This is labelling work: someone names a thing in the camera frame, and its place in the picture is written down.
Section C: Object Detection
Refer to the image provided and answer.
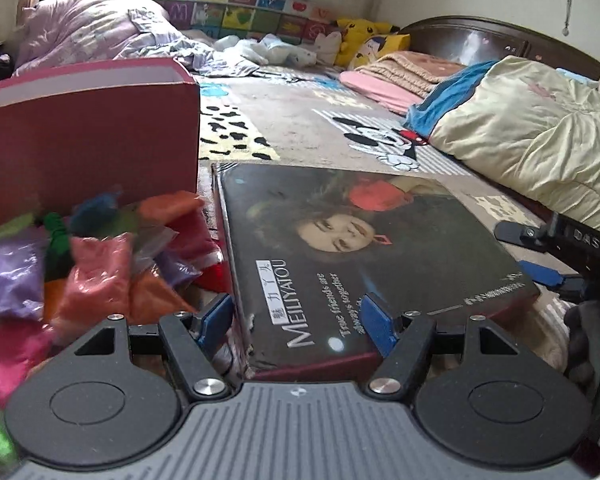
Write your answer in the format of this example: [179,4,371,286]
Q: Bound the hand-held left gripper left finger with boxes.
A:
[72,292,233,401]

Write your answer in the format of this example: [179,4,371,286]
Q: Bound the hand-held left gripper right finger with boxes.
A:
[357,292,521,396]

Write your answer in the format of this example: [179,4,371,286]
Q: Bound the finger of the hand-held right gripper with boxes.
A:
[494,220,550,249]
[517,259,588,303]

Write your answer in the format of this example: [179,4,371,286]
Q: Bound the portrait print box lid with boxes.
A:
[211,162,541,381]

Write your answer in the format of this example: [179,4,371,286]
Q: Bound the person's right hand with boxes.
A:
[562,300,600,396]

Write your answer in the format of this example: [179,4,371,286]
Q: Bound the cream quilt with blue edge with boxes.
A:
[405,56,600,238]

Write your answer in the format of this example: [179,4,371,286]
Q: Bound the pile of colourful clay packets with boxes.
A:
[0,190,231,471]

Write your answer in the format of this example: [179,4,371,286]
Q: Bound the folded pink blanket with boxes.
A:
[340,51,466,116]

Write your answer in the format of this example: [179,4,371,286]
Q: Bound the dark wooden headboard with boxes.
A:
[400,16,600,86]

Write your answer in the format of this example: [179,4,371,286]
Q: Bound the printed blanket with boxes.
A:
[190,60,581,376]

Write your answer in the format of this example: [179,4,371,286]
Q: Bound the red cardboard box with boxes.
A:
[0,57,201,231]

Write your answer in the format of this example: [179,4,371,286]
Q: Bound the yellow plush toy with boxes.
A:
[334,18,411,68]

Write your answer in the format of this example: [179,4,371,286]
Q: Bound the grey striped clothes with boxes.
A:
[120,30,261,78]

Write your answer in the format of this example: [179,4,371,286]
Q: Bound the white plush toy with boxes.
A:
[312,30,343,66]
[215,34,316,66]

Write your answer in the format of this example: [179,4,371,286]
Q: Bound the alphabet foam mat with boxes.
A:
[105,0,341,46]

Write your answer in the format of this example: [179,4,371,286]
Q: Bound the pink floral quilt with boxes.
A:
[15,0,186,68]

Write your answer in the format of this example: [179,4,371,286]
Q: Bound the hanging cord pendant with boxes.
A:
[562,0,578,37]

